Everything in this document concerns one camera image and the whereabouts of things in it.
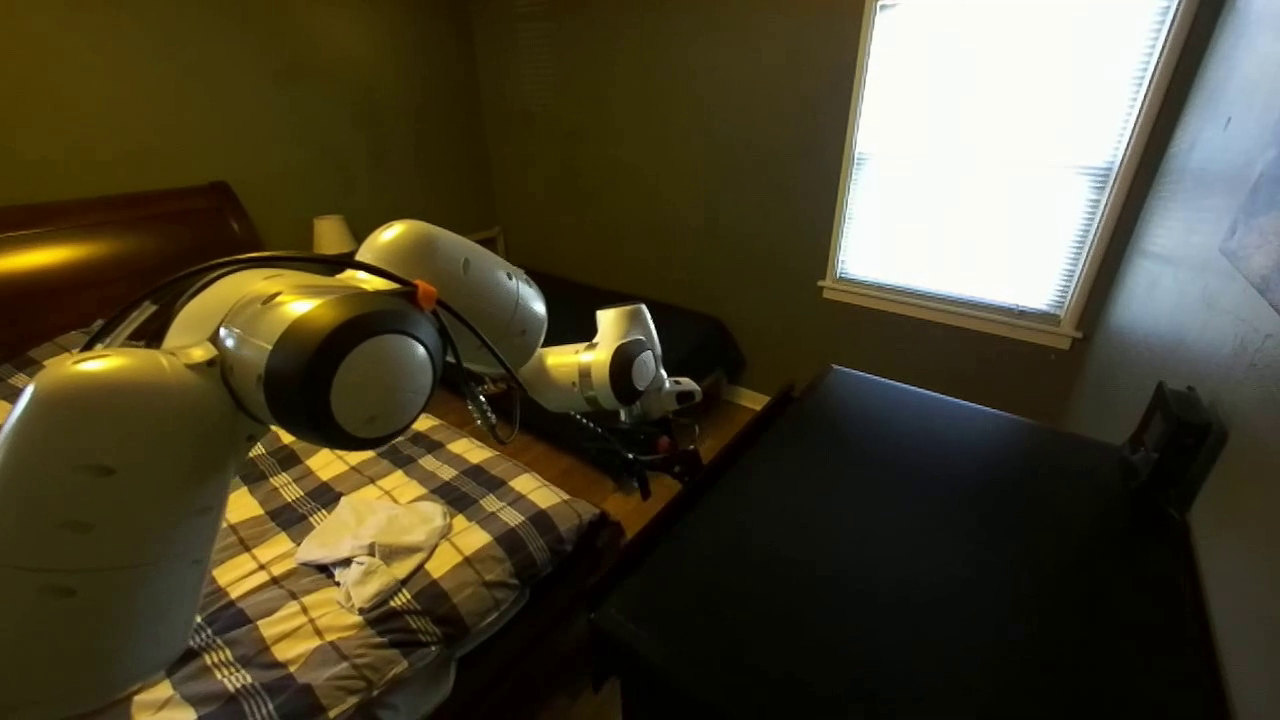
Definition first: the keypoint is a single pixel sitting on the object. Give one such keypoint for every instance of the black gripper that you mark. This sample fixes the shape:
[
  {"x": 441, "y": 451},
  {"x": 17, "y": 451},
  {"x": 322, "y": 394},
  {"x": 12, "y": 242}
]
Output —
[{"x": 662, "y": 447}]

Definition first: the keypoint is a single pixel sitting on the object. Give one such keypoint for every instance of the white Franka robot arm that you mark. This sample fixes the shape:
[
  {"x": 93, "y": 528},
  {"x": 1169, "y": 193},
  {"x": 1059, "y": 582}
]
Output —
[{"x": 120, "y": 506}]

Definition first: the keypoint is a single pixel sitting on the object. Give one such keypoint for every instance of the white baseboard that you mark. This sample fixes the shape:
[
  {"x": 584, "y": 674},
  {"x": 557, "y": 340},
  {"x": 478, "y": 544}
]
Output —
[{"x": 748, "y": 396}]

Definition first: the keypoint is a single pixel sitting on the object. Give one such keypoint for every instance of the black covered daybed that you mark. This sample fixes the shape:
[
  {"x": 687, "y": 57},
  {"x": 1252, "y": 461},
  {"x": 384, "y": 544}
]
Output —
[{"x": 697, "y": 332}]

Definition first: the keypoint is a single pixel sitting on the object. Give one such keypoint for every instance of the plaid yellow grey bed blanket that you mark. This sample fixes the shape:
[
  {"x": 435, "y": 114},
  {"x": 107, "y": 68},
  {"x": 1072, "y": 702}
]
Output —
[{"x": 464, "y": 515}]

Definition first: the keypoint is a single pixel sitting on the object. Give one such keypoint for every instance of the black wooden dresser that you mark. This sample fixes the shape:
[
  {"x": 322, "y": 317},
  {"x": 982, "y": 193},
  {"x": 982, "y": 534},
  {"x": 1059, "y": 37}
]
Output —
[{"x": 904, "y": 562}]

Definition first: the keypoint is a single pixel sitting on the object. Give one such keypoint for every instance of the crumpled white cloth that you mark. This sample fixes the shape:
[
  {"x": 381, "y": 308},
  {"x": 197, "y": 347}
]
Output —
[{"x": 381, "y": 540}]

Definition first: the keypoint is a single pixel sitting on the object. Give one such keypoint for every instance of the white lamp shade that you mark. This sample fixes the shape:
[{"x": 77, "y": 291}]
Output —
[{"x": 333, "y": 233}]

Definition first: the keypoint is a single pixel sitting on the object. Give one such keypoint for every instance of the bright white framed window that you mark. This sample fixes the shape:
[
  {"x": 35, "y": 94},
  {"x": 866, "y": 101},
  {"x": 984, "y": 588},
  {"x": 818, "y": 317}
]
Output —
[{"x": 994, "y": 145}]

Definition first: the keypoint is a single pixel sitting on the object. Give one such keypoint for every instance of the black box-shaped device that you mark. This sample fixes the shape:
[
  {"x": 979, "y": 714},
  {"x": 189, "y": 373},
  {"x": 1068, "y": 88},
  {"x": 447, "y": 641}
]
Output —
[{"x": 1178, "y": 443}]

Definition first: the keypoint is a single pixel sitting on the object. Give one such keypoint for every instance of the dark wooden bed headboard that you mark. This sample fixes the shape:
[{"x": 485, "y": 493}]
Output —
[{"x": 107, "y": 254}]

